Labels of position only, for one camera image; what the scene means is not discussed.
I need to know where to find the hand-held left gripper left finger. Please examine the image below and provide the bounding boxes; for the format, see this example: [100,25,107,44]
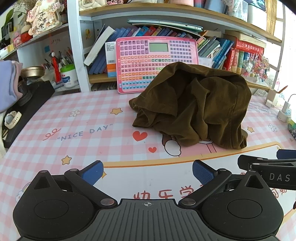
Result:
[30,160,117,208]

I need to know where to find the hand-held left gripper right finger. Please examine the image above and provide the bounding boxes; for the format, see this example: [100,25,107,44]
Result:
[178,160,267,208]

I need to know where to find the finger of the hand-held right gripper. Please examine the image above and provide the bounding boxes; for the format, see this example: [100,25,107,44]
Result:
[238,154,296,171]
[277,149,296,160]

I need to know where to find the brown garment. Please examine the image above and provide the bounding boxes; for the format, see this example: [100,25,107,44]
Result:
[129,62,252,149]

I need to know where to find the pink checked table mat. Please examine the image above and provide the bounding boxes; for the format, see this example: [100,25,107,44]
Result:
[0,89,296,241]

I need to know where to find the white charger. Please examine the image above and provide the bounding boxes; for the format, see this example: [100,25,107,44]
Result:
[277,94,296,122]

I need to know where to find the white desk stand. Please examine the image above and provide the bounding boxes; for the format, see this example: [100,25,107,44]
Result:
[265,89,282,108]

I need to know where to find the colourful paper trinkets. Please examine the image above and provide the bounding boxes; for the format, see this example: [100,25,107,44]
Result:
[240,54,270,82]

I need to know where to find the black instrument case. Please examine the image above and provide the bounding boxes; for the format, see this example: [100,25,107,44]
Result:
[4,81,55,149]

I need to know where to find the white wristwatch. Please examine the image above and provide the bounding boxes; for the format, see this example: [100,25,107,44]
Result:
[4,111,22,129]

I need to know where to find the standing red books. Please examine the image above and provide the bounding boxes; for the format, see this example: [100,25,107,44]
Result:
[223,48,246,74]

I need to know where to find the red tassel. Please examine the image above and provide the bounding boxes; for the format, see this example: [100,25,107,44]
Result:
[51,52,62,83]

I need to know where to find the orange white box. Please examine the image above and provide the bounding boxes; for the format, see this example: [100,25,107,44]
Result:
[105,42,117,78]

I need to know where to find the thick red book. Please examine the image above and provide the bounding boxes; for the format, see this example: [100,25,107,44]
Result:
[235,39,264,56]

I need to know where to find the bundle of pens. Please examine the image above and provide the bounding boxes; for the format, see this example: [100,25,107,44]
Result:
[44,46,75,70]

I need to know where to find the gold round tin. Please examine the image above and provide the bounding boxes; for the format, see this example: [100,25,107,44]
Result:
[21,66,45,79]

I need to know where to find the row of thin colourful books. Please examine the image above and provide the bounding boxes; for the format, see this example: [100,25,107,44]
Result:
[198,36,234,70]

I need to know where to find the pink toy keyboard tablet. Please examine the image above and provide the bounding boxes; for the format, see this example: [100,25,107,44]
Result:
[115,36,199,94]

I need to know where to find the lavender cloth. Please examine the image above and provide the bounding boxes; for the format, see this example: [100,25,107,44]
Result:
[0,60,23,113]

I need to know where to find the thick white book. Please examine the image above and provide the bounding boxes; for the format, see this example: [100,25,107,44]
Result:
[83,25,116,67]

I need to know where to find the row of blue books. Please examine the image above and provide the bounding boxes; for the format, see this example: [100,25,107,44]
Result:
[88,26,202,75]

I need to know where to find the white storage box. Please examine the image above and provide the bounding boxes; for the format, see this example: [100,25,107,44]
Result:
[247,2,268,25]

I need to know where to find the pink decorated ornament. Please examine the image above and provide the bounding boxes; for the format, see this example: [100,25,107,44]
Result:
[26,0,63,38]

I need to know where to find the white quilted bag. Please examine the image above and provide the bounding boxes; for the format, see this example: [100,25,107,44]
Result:
[79,0,107,11]

